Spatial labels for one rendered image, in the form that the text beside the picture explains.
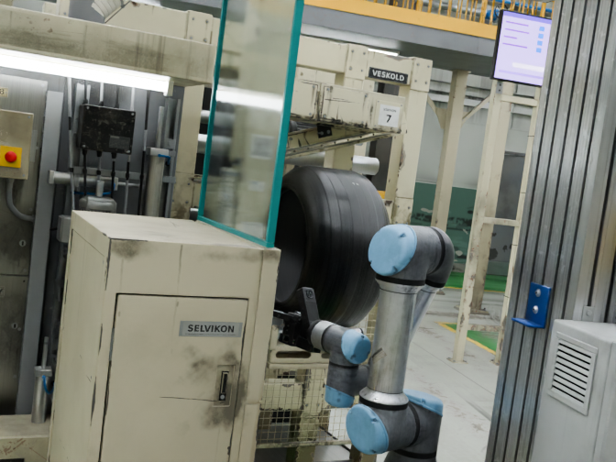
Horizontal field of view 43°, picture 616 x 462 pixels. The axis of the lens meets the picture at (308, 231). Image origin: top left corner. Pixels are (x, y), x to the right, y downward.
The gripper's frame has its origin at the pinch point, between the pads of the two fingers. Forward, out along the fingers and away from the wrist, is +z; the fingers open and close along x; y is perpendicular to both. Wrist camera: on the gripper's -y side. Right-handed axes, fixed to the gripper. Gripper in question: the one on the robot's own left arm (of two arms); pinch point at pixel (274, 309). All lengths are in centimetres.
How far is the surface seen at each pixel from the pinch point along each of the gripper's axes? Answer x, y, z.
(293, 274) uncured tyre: 60, -6, 63
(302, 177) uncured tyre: 32, -41, 38
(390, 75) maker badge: 100, -98, 74
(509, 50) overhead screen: 364, -201, 212
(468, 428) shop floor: 268, 71, 106
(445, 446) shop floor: 228, 76, 92
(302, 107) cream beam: 43, -68, 59
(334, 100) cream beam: 54, -74, 56
